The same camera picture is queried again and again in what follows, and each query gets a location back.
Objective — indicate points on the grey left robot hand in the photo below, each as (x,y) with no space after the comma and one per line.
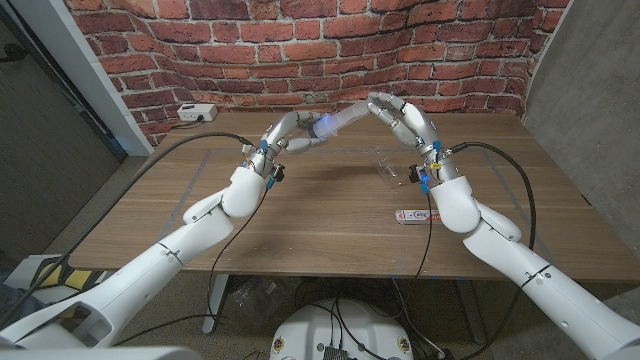
(287,130)

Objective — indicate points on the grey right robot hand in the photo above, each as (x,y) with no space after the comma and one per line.
(412,122)

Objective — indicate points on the large translucent plastic syringe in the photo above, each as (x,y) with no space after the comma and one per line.
(337,122)

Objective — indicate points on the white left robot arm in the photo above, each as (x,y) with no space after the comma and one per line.
(160,250)

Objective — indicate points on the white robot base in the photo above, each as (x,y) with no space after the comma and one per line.
(310,330)

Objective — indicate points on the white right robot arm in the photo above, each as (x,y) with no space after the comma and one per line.
(510,250)

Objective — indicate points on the clear plastic cup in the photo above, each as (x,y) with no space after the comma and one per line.
(387,169)

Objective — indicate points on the printed red brick backdrop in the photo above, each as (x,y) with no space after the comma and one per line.
(310,50)

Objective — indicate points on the white power strip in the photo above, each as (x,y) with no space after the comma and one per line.
(197,112)

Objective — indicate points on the clear plastic bag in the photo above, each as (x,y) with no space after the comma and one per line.
(255,297)

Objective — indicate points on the white table leg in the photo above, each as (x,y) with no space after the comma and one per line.
(215,305)

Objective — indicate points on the grey table leg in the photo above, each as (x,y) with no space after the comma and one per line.
(472,310)

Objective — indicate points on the white pillar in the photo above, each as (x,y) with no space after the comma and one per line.
(85,75)

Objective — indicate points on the yellow and black pad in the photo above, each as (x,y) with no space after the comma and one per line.
(50,274)

